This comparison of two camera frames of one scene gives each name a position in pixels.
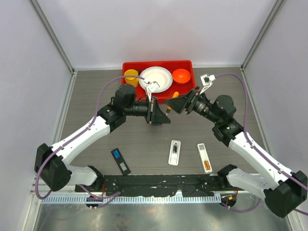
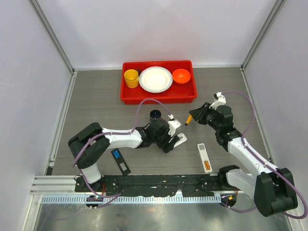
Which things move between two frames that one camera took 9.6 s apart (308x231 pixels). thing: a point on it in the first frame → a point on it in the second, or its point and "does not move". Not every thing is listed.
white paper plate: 156,74 does not move
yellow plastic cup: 131,80 does not move
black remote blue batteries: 122,165 does not move
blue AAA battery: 116,154 does not move
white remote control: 174,152 → 183,138
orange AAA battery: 207,166 does not move
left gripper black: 154,114 → 168,137
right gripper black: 187,101 → 198,114
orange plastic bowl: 181,76 does not move
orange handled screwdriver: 169,109 → 188,120
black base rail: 156,186 does not move
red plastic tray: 161,79 does not move
